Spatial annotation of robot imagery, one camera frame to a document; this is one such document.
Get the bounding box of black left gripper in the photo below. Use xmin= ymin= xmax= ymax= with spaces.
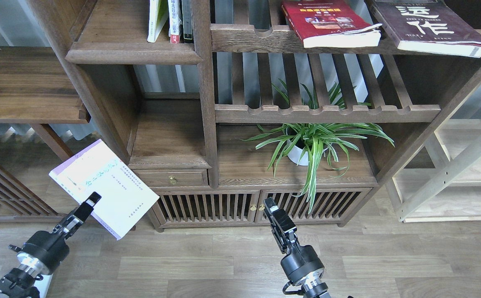
xmin=9 ymin=191 xmax=102 ymax=276

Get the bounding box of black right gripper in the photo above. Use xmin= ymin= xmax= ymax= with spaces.
xmin=263 ymin=197 xmax=324 ymax=287

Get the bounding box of white lavender paperback book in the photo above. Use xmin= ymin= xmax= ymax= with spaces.
xmin=49 ymin=139 xmax=159 ymax=240

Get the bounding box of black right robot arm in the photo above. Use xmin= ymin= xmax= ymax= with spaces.
xmin=264 ymin=197 xmax=330 ymax=298

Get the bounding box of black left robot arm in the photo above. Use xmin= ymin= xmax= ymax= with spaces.
xmin=0 ymin=192 xmax=101 ymax=298

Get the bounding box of light wooden shelf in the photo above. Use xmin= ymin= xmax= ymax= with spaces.
xmin=384 ymin=56 xmax=481 ymax=223

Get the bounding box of white plant pot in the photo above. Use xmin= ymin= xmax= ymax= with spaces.
xmin=287 ymin=142 xmax=309 ymax=166

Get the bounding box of brass drawer knob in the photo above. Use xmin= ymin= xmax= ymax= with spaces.
xmin=168 ymin=175 xmax=177 ymax=185

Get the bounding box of green spider plant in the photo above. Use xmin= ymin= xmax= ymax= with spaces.
xmin=243 ymin=78 xmax=395 ymax=214

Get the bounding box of dark wooden bookshelf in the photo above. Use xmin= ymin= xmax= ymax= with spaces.
xmin=27 ymin=0 xmax=481 ymax=231

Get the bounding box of white stand leg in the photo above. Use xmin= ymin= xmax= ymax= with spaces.
xmin=34 ymin=275 xmax=53 ymax=298

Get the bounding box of dark wooden side table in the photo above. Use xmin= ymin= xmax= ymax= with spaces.
xmin=0 ymin=46 xmax=89 ymax=223

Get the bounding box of red paperback book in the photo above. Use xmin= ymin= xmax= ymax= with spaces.
xmin=282 ymin=0 xmax=381 ymax=48

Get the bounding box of red white upright book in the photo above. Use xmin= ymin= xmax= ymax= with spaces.
xmin=167 ymin=0 xmax=182 ymax=44

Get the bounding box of white green upright book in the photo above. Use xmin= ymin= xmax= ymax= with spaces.
xmin=147 ymin=0 xmax=169 ymax=42

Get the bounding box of black upright book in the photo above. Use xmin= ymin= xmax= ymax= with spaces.
xmin=181 ymin=0 xmax=194 ymax=43

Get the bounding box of dark brown book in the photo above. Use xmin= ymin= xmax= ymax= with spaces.
xmin=370 ymin=0 xmax=481 ymax=58

